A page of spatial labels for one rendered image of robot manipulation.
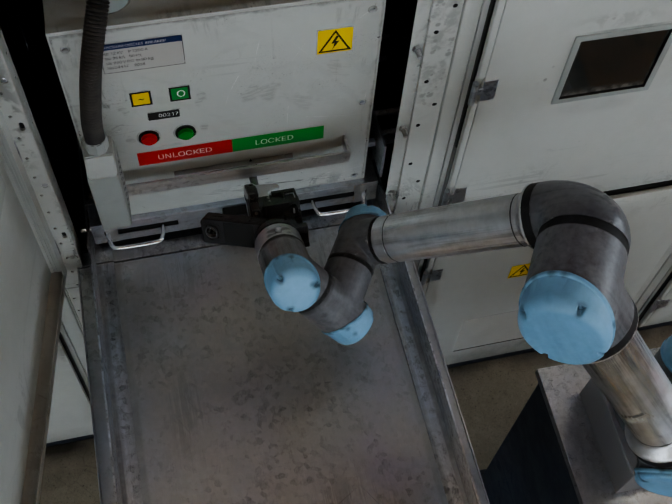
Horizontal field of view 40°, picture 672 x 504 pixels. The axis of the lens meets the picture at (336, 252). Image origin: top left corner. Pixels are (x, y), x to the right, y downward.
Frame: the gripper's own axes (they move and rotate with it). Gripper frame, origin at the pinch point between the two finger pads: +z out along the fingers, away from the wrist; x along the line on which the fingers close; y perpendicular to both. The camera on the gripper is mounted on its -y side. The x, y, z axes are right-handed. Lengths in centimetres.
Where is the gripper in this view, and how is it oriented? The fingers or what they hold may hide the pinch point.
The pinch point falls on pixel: (246, 192)
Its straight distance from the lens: 160.4
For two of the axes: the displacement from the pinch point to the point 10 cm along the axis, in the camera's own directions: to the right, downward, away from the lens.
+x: -0.7, -8.7, -4.9
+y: 9.7, -1.7, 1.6
